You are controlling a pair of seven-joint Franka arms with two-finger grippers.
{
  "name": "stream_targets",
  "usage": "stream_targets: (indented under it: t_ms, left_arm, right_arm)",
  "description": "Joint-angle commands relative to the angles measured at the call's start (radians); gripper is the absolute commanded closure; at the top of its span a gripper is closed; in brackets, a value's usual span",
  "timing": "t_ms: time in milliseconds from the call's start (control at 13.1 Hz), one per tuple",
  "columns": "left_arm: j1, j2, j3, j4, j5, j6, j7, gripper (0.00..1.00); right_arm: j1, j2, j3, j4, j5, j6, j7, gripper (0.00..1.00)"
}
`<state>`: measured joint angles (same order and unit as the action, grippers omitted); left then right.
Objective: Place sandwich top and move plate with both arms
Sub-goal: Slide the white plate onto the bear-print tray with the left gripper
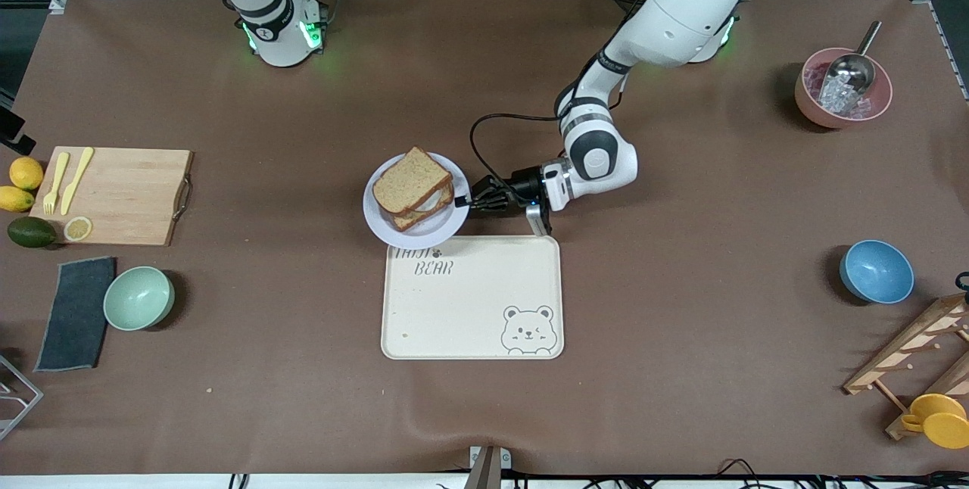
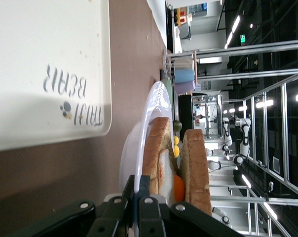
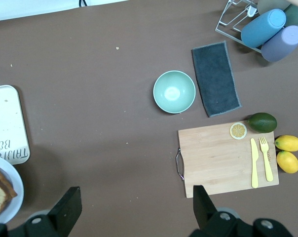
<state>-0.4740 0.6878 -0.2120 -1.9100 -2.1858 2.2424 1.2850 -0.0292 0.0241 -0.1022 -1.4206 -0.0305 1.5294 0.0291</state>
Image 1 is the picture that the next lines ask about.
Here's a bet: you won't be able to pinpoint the metal wire rack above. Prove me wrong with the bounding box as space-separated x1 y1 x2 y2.
0 353 44 441

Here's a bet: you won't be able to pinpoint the dark green avocado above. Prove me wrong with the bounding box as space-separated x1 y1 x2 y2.
8 216 58 249

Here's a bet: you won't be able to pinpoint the yellow lemon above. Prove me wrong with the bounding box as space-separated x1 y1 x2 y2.
0 185 36 213
9 157 45 191

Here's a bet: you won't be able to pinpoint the lavender round plate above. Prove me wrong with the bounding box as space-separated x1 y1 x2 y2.
363 152 472 250

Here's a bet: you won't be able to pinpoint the pink bowl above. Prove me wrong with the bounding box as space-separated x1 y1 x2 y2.
794 48 894 129

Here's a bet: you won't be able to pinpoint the plain brown bread slice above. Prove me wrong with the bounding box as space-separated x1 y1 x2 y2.
372 146 453 216

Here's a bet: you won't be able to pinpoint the grey folded cloth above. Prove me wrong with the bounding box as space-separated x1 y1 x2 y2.
34 257 117 373

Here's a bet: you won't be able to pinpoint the bread slice under egg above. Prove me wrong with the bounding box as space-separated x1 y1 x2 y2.
390 182 456 232

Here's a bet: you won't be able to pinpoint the wooden cutting board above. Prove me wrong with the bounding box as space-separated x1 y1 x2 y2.
29 146 194 248

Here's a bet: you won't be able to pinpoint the yellow plastic fork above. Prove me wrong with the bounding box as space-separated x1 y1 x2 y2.
43 151 70 216

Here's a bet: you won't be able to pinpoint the yellow cup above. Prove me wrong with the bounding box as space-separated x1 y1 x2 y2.
901 394 969 450

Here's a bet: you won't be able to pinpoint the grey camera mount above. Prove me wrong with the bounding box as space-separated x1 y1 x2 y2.
463 445 512 489

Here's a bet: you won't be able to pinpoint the clear ice cubes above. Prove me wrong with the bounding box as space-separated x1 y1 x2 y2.
818 76 873 117

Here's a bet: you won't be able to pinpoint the yellow plastic knife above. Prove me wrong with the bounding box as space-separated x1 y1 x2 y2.
61 146 95 216

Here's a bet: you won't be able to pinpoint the mint green bowl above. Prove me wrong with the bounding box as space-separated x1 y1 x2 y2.
103 266 176 332

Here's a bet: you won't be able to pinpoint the wooden drying rack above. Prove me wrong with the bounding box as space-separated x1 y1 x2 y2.
843 294 969 441

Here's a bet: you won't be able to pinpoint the metal scoop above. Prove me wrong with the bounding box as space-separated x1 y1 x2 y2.
818 20 883 96

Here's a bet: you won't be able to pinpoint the blue bowl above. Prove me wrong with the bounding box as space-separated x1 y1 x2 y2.
839 240 915 304

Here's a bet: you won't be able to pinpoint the cream bear print tray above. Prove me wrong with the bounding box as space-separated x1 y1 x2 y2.
380 235 565 360

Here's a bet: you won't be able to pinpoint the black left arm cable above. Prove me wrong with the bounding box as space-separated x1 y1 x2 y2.
469 114 565 188

